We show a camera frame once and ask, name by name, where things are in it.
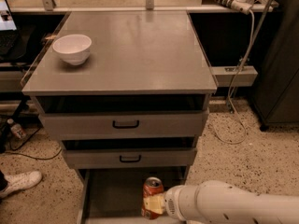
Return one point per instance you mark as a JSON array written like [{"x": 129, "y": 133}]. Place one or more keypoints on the grey drawer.
[
  {"x": 120, "y": 126},
  {"x": 127, "y": 153}
]

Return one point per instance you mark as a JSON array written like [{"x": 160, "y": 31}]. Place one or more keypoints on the white ceramic bowl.
[{"x": 73, "y": 49}]

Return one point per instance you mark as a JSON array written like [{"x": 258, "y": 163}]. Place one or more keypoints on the white sneaker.
[{"x": 12, "y": 183}]

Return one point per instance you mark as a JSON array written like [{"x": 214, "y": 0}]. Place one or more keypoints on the open bottom drawer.
[{"x": 114, "y": 196}]

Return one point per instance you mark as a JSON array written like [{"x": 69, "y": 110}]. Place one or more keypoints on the grey metal bracket box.
[{"x": 228, "y": 75}]

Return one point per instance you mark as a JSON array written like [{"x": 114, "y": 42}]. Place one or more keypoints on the top grey drawer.
[{"x": 120, "y": 126}]

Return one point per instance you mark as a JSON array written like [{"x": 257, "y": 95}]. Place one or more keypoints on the middle grey drawer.
[{"x": 127, "y": 153}]

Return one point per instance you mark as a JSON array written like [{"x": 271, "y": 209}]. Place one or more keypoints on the grey drawer cabinet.
[{"x": 141, "y": 62}]

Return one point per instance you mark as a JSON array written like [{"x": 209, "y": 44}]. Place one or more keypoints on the white power strip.
[{"x": 238, "y": 5}]

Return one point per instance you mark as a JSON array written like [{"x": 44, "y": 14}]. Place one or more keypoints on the dark cabinet at right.
[{"x": 275, "y": 94}]

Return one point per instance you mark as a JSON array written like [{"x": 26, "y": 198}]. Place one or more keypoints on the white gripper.
[{"x": 173, "y": 200}]

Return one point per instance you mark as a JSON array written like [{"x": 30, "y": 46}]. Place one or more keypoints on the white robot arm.
[{"x": 216, "y": 202}]

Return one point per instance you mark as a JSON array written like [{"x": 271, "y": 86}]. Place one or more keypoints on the laptop computer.
[{"x": 8, "y": 30}]

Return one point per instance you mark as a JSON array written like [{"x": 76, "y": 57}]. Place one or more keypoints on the orange soda can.
[{"x": 151, "y": 186}]

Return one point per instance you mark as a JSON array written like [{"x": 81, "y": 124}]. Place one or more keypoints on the plastic bottle on floor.
[{"x": 16, "y": 129}]

